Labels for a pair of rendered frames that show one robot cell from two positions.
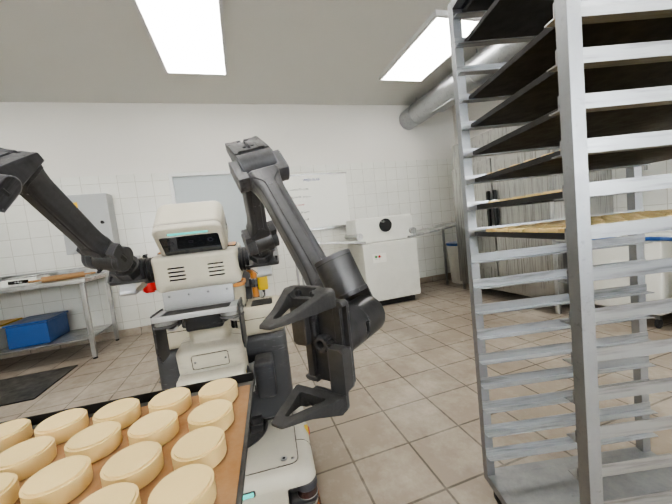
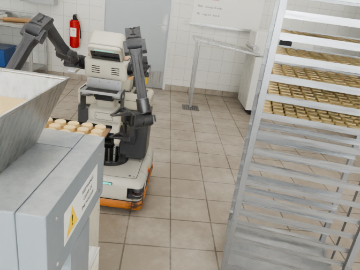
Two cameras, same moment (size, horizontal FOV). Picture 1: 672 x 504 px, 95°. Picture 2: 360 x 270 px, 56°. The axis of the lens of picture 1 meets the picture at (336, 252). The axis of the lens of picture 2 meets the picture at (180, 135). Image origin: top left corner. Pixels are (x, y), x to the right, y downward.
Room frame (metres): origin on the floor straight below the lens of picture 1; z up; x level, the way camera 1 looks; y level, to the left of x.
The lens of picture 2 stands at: (-0.91, -0.48, 1.52)
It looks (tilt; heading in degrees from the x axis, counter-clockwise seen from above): 22 degrees down; 12
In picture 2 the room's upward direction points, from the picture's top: 8 degrees clockwise
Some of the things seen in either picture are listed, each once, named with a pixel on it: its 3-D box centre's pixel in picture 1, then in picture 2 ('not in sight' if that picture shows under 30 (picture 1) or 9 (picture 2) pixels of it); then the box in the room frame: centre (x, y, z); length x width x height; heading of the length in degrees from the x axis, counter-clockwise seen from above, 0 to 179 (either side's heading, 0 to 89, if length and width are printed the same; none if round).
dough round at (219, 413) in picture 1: (211, 417); (96, 132); (0.35, 0.17, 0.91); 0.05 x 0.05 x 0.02
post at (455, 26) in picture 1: (472, 255); (255, 105); (1.08, -0.48, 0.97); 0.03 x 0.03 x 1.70; 3
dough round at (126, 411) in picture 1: (117, 414); (73, 124); (0.38, 0.30, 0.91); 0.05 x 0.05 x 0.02
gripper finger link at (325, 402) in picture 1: (305, 388); (119, 132); (0.32, 0.05, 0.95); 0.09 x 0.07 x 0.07; 147
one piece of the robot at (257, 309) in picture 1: (228, 356); (114, 117); (1.38, 0.54, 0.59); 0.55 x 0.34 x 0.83; 102
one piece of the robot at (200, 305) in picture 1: (202, 320); (103, 96); (1.00, 0.47, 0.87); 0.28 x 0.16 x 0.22; 102
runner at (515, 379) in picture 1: (568, 372); (289, 185); (1.07, -0.79, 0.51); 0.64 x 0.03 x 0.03; 93
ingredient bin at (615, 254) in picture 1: (642, 275); not in sight; (2.73, -2.73, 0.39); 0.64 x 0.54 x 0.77; 109
